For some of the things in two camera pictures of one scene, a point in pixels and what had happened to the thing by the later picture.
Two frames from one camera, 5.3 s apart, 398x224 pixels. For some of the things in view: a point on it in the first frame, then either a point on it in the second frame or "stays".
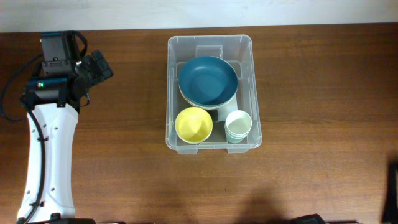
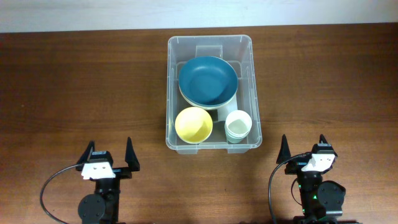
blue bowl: x=208 y=81 stays
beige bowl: x=217 y=107 stays
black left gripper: x=90 y=63 to x=130 y=159
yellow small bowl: x=193 y=125 stays
